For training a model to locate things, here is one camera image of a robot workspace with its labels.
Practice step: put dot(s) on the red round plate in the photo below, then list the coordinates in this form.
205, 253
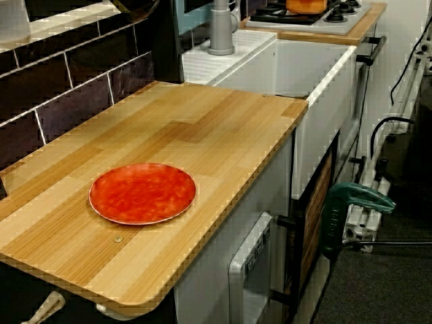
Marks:
141, 194

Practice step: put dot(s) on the black framed wooden slat door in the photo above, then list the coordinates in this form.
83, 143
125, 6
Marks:
314, 216

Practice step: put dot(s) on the white dishwasher door panel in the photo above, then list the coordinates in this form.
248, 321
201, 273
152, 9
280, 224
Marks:
249, 270

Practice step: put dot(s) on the white toy sink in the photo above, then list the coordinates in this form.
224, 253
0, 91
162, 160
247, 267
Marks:
324, 118

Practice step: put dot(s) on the white kitchen cabinet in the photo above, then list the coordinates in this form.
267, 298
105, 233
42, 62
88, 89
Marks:
202, 287

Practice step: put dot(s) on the grey toy faucet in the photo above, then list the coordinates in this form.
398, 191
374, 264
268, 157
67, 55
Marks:
221, 30

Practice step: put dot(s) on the green clamp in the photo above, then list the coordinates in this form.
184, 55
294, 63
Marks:
337, 216

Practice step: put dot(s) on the white toy oven cabinet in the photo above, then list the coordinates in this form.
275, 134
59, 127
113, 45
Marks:
362, 101

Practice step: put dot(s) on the black burner grate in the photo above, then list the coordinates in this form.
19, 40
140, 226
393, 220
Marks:
283, 17

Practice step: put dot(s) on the dark tile backsplash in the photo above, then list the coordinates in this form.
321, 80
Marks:
67, 84

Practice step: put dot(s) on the orange pot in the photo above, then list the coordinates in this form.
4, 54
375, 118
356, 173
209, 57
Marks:
305, 6

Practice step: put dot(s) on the grey toy stove top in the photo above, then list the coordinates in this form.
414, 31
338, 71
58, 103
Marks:
337, 25

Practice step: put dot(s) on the black stove knob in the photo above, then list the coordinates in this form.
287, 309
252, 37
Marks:
354, 3
339, 14

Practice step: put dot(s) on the light wooden shelf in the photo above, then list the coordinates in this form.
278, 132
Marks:
67, 23

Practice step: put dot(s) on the white container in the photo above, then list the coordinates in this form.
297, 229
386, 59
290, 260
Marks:
13, 20

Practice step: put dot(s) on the dark vertical post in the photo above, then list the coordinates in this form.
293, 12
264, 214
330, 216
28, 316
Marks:
165, 50

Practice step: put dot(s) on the white aluminium frame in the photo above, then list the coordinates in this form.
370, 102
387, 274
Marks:
362, 233

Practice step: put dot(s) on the white bracket under counter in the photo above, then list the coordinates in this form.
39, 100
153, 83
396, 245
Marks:
111, 312

